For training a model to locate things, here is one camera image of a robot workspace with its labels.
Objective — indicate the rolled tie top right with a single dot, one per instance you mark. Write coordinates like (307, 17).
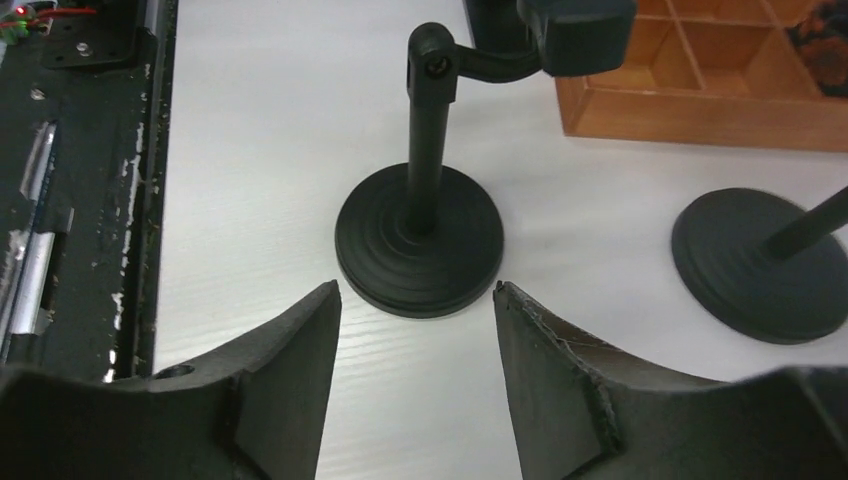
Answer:
(820, 41)

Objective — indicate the orange wooden compartment tray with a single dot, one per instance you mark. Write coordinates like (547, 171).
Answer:
(709, 72)

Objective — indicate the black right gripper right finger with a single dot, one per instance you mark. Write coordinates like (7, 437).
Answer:
(584, 409)

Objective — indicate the black round base phone stand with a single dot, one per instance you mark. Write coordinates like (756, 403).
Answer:
(763, 265)

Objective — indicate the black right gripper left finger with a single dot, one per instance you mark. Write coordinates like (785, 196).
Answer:
(252, 408)

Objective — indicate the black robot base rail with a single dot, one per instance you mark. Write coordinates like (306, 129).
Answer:
(85, 115)

